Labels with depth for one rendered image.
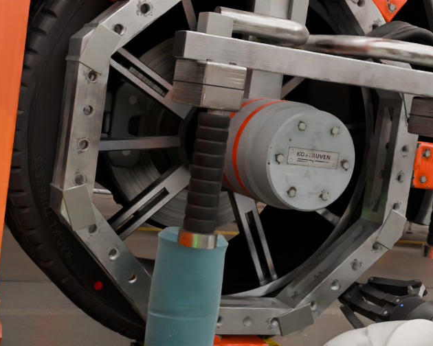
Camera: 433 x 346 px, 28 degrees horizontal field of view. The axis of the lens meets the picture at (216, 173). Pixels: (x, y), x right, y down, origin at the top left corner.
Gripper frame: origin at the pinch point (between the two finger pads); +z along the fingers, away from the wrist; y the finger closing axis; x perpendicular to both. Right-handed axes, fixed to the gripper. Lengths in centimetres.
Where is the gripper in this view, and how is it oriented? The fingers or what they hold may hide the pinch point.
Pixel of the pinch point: (344, 290)
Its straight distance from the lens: 138.4
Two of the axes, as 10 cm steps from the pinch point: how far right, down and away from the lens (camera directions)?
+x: -5.4, -7.6, -3.7
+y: 7.3, -6.4, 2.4
